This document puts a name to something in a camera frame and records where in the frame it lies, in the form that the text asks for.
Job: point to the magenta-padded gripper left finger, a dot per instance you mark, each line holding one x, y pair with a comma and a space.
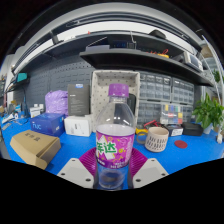
75, 170

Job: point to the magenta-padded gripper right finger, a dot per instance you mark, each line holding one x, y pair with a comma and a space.
150, 170

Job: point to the clear bottle with purple label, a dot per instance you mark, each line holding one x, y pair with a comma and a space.
115, 143

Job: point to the beige mug with dotted pattern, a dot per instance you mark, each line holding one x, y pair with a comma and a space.
157, 140

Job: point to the flat round red coaster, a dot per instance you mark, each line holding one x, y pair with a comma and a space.
181, 144

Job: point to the white carton box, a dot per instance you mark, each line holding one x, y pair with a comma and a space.
78, 126

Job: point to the brown cardboard box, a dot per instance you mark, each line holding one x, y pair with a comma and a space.
35, 146

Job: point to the black box with white label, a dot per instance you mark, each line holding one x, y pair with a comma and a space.
175, 130

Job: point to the blue carton box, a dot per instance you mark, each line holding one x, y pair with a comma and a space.
48, 124

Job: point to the grey small-drawer cabinet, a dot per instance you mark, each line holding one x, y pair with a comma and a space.
182, 91
148, 111
155, 86

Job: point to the black zip case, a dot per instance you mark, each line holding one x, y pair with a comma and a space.
192, 129

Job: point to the clear organizer with coloured parts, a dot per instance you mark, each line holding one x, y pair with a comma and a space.
171, 114

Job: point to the purple plastic bag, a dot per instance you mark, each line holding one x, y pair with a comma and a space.
56, 102

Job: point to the small white box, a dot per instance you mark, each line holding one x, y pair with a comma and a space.
36, 111

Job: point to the black upright box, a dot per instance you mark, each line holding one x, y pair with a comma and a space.
78, 99

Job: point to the white pegboard bin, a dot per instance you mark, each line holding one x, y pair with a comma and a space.
100, 96

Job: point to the green potted plant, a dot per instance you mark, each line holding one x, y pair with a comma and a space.
206, 111

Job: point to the dark grey pegboard panel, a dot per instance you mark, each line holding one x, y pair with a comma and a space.
60, 78

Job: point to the dark grey shelf unit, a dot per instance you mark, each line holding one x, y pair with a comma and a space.
133, 60

